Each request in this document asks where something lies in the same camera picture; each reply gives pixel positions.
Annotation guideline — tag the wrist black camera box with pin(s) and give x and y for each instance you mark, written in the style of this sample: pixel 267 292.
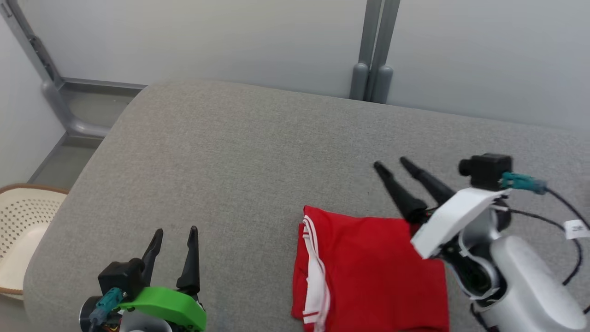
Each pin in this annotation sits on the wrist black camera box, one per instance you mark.
pixel 122 279
pixel 488 170

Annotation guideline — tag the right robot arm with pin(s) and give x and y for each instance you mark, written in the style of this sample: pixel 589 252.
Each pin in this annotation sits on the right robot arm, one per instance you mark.
pixel 525 276

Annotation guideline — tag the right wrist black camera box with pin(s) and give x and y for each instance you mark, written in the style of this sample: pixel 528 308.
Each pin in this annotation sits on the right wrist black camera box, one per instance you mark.
pixel 488 170

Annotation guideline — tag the grey curved metal pipe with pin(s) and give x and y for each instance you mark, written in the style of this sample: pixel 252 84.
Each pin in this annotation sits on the grey curved metal pipe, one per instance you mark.
pixel 60 108

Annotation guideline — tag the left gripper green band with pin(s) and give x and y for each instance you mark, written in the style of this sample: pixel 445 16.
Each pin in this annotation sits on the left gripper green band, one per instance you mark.
pixel 175 304

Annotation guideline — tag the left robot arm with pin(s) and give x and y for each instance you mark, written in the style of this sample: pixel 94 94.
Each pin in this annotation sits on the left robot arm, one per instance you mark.
pixel 143 323

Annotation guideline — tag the cream plastic laundry basket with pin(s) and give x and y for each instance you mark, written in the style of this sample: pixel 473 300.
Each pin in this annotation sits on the cream plastic laundry basket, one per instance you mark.
pixel 23 230

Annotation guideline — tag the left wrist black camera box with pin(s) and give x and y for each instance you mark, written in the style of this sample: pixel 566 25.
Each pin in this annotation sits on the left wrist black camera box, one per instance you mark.
pixel 122 279

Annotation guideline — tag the grey partition post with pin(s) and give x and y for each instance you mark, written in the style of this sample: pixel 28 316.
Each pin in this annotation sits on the grey partition post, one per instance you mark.
pixel 383 85
pixel 359 80

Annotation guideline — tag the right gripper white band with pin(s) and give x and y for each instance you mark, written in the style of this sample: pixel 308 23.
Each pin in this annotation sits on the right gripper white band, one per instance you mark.
pixel 447 221

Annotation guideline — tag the red basketball jersey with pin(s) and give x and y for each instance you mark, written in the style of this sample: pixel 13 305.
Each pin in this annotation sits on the red basketball jersey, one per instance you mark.
pixel 378 267

